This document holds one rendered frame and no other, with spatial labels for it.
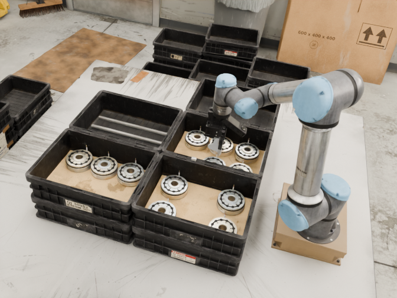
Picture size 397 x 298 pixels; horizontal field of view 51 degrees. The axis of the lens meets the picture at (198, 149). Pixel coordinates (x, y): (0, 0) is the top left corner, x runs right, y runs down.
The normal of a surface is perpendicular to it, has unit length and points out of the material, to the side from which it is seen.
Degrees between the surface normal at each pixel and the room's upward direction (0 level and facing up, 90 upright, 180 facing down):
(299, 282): 0
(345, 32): 77
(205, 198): 0
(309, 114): 82
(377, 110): 0
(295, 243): 90
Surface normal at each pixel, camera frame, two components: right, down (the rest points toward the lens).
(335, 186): 0.23, -0.75
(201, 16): -0.25, 0.61
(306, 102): -0.82, 0.20
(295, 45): -0.21, 0.40
